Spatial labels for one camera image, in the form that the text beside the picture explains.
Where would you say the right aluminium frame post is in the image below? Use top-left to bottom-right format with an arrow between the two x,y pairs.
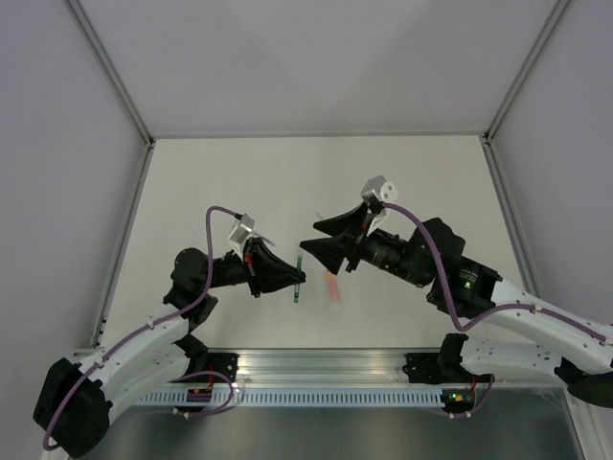
481,0 -> 574,145

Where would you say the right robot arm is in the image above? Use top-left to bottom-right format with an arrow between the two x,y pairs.
300,203 -> 612,408

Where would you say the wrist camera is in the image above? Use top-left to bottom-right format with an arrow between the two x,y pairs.
227,214 -> 255,258
360,175 -> 398,203

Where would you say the left aluminium frame post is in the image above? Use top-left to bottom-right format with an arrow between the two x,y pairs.
63,0 -> 155,148

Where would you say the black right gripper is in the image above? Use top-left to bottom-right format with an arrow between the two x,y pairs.
299,200 -> 429,288

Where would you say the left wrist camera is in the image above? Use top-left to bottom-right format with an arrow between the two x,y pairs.
227,214 -> 255,258

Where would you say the orange highlighter marker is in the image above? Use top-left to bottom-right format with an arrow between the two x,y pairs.
325,270 -> 342,309

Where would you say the aluminium mounting rail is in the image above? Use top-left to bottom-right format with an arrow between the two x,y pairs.
71,348 -> 571,387

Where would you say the green fineliner pen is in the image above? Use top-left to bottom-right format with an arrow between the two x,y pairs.
291,255 -> 305,306

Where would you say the aluminium frame post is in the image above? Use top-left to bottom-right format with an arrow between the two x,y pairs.
481,0 -> 574,145
63,0 -> 155,148

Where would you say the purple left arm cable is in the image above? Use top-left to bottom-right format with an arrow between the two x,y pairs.
42,206 -> 243,451

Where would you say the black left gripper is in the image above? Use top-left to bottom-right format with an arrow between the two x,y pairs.
201,236 -> 307,298

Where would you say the white slotted cable duct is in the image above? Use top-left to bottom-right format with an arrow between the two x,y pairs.
137,387 -> 443,408

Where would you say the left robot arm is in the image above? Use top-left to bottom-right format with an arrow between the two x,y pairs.
33,238 -> 306,458

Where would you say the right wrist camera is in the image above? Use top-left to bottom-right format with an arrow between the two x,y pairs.
360,175 -> 398,203

